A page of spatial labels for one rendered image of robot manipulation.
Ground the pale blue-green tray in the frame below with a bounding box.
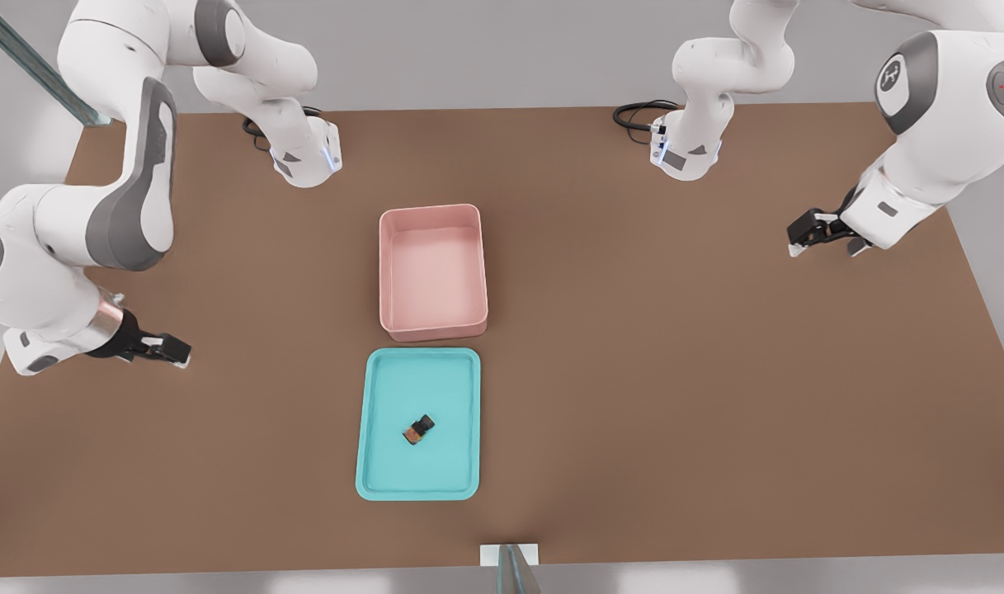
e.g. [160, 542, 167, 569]
[355, 347, 482, 502]

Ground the pink rectangular box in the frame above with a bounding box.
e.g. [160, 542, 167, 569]
[378, 204, 489, 343]

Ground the black cable loop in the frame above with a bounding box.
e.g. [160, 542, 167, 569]
[613, 99, 684, 147]
[242, 106, 323, 154]

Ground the silver frame post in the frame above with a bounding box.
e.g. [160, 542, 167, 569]
[0, 0, 112, 129]
[479, 543, 543, 594]

